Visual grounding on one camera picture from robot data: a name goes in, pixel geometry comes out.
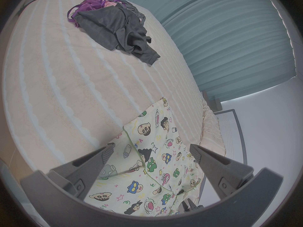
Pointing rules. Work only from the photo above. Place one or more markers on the pink garment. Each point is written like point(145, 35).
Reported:
point(110, 3)

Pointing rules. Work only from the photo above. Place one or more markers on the bed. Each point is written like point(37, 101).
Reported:
point(71, 91)

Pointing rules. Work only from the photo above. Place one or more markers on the grey bedside table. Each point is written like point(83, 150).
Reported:
point(213, 102)

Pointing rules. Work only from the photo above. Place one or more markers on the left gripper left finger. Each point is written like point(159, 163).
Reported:
point(78, 174)

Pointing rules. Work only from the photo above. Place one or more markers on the pink striped pillow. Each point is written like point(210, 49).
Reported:
point(213, 131)

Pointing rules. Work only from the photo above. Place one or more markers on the black garment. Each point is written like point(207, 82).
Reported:
point(113, 29)

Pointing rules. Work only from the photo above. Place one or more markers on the grey garment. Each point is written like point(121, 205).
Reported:
point(136, 12)

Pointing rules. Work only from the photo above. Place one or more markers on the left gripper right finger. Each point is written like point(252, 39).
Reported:
point(224, 171)

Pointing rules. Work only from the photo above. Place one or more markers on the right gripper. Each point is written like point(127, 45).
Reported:
point(196, 209)

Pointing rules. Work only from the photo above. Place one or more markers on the white printed pyjama top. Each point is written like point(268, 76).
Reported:
point(146, 169)

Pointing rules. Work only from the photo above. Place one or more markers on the purple satin garment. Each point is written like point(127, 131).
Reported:
point(88, 5)

